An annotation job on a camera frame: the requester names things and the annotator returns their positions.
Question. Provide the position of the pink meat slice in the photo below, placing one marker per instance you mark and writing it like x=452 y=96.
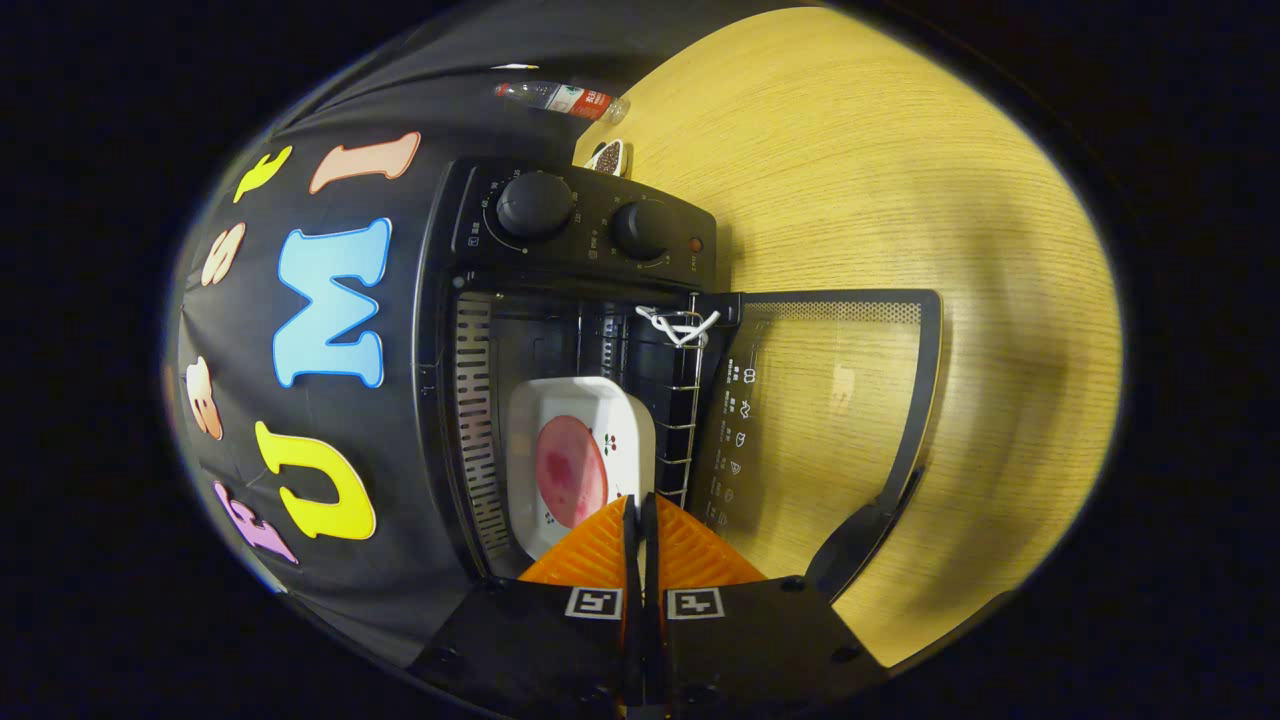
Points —
x=570 y=470

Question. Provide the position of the white square food dish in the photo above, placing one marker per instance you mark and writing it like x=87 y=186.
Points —
x=625 y=440

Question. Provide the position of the black toaster oven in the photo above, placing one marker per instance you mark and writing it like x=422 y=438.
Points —
x=590 y=230

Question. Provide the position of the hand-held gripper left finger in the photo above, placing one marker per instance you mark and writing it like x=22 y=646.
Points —
x=540 y=650

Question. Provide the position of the small divided bean dish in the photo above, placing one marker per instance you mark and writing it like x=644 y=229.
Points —
x=608 y=157

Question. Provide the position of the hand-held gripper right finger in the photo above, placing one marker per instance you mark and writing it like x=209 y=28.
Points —
x=760 y=650

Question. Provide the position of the clear water bottle red label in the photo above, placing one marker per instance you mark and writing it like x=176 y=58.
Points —
x=570 y=98

